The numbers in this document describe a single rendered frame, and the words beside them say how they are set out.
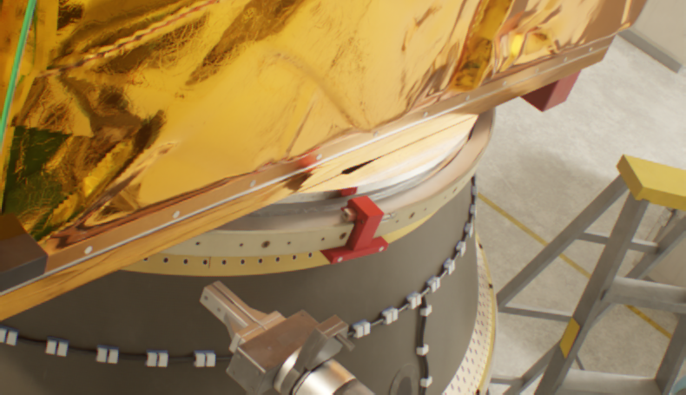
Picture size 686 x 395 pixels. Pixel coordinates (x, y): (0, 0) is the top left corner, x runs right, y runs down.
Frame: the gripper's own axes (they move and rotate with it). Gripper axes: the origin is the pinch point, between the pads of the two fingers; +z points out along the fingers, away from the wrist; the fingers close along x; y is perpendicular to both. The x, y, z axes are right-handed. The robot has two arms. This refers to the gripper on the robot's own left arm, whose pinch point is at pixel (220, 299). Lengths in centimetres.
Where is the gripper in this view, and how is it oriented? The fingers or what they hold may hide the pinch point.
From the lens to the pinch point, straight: 131.6
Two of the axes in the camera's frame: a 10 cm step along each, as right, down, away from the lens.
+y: -3.4, 7.8, 5.3
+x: 5.9, -2.6, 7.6
